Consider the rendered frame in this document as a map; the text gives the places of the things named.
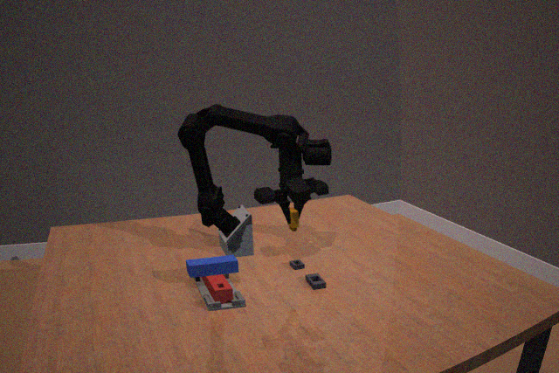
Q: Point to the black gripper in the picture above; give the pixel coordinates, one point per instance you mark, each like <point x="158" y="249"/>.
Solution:
<point x="267" y="195"/>

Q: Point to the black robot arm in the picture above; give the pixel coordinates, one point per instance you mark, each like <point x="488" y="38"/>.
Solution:
<point x="279" y="129"/>

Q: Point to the yellow rectangular block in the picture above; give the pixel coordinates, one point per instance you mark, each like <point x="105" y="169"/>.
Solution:
<point x="294" y="219"/>

